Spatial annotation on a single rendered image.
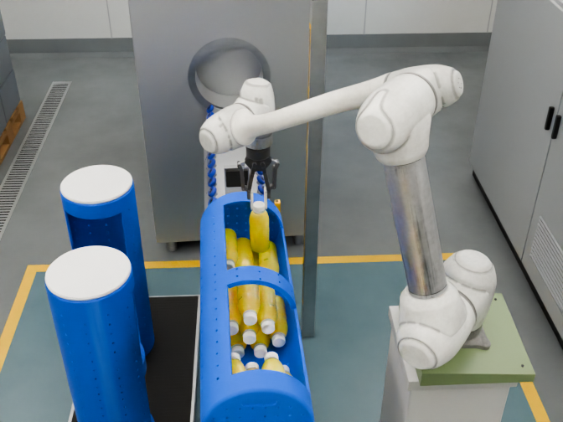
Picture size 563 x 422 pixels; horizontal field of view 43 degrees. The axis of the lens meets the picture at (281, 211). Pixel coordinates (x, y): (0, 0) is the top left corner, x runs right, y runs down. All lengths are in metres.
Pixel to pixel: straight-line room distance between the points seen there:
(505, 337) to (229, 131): 1.01
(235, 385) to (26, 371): 2.02
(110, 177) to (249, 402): 1.41
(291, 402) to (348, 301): 2.09
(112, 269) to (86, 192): 0.51
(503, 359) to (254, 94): 1.04
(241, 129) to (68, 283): 0.83
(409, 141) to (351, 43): 5.22
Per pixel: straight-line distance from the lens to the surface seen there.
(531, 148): 3.98
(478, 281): 2.01
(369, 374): 3.49
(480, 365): 2.15
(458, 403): 2.25
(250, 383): 1.77
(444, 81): 1.75
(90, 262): 2.50
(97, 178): 2.94
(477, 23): 7.05
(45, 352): 3.73
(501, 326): 2.28
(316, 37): 2.78
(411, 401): 2.20
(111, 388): 2.65
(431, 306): 1.86
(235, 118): 1.97
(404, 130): 1.61
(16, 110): 5.71
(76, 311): 2.40
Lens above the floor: 2.55
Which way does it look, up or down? 35 degrees down
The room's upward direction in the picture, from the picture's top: straight up
